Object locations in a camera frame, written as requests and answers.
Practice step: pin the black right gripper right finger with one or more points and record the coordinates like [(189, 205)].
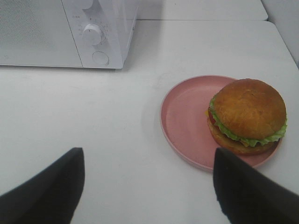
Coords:
[(248, 197)]

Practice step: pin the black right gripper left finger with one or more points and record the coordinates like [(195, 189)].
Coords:
[(50, 197)]

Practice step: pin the burger with lettuce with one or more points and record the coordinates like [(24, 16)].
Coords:
[(247, 117)]

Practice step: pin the pink round plate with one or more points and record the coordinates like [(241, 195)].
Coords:
[(184, 121)]

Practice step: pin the round white door button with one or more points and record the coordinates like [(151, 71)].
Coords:
[(100, 58)]

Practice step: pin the white microwave oven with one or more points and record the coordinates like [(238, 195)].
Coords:
[(49, 33)]

